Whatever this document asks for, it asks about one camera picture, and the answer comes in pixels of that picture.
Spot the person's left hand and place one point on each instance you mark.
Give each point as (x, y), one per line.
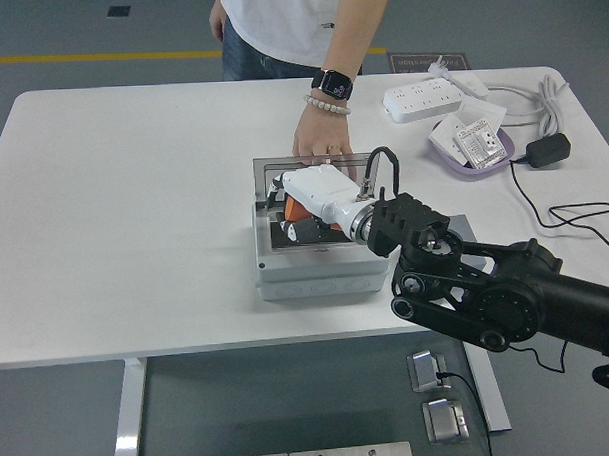
(321, 132)

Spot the person's right hand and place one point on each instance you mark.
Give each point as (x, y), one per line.
(217, 18)

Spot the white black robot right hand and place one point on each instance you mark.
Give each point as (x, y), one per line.
(318, 187)

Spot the orange cylindrical battery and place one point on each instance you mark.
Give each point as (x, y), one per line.
(296, 210)

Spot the grey plastic junction box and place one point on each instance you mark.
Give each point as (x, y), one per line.
(316, 272)

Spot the person's left forearm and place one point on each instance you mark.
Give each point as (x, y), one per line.
(357, 31)

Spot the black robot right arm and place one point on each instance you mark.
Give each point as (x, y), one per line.
(512, 301)

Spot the metal floor socket box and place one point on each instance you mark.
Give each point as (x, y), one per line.
(424, 369)
(444, 420)

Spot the black smartwatch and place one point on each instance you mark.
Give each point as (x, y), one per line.
(332, 84)

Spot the person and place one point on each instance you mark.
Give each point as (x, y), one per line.
(287, 23)

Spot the black floor hatch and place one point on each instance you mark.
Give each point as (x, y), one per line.
(119, 11)

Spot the white power strip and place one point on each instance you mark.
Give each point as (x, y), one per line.
(422, 101)

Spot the brown floor sign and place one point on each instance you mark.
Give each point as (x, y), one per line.
(419, 63)

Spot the white power plug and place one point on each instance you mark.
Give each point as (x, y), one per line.
(439, 68)

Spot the purple plastic tray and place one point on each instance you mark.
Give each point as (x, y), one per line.
(465, 171)

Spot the grey cube holder block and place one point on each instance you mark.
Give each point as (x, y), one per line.
(462, 227)

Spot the clear plastic packet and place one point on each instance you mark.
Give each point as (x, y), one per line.
(485, 111)

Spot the black power adapter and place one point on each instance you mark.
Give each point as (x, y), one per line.
(547, 151)

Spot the white table leg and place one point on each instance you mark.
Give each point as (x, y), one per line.
(128, 414)
(490, 391)

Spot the white wall switch panel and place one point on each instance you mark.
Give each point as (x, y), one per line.
(444, 135)

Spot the packaged wall socket with label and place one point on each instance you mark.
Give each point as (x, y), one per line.
(479, 144)

